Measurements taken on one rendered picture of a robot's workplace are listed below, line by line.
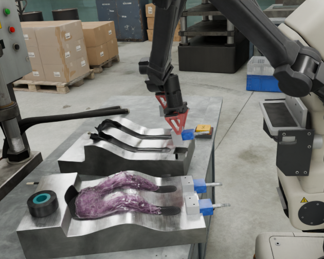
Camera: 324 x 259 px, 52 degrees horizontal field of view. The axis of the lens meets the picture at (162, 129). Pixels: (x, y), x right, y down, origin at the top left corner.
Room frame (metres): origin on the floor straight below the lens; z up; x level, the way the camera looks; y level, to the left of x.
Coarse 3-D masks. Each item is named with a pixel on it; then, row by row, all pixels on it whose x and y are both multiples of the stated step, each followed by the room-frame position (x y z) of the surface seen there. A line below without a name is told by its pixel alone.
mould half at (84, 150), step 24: (120, 120) 1.30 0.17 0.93; (96, 144) 1.09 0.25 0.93; (144, 144) 1.15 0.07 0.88; (168, 144) 1.12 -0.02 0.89; (192, 144) 1.18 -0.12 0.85; (72, 168) 1.11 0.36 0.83; (96, 168) 1.09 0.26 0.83; (120, 168) 1.06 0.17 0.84; (144, 168) 1.03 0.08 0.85; (168, 168) 1.01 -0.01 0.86
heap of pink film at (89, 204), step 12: (108, 180) 0.88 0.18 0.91; (120, 180) 0.86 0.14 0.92; (132, 180) 0.87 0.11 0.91; (144, 180) 0.88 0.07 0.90; (84, 192) 0.85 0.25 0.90; (96, 192) 0.84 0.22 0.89; (108, 192) 0.85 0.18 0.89; (120, 192) 0.80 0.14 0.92; (84, 204) 0.79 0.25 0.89; (96, 204) 0.79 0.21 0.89; (108, 204) 0.78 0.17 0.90; (120, 204) 0.75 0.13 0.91; (132, 204) 0.75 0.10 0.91; (144, 204) 0.76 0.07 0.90; (84, 216) 0.75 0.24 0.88; (96, 216) 0.74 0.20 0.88
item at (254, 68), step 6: (252, 60) 4.34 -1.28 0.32; (264, 60) 4.35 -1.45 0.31; (252, 66) 4.05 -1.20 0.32; (258, 66) 4.02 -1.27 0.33; (264, 66) 3.99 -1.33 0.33; (270, 66) 3.96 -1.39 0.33; (252, 72) 4.05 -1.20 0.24; (258, 72) 4.02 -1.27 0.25; (264, 72) 3.99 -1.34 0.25; (270, 72) 3.95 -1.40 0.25
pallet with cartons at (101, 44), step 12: (84, 24) 6.19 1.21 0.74; (96, 24) 6.05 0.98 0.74; (108, 24) 6.10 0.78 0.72; (84, 36) 5.63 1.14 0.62; (96, 36) 5.63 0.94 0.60; (108, 36) 6.04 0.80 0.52; (96, 48) 5.59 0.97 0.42; (108, 48) 5.96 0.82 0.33; (96, 60) 5.58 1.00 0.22; (108, 60) 5.89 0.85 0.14; (96, 72) 5.59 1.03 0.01
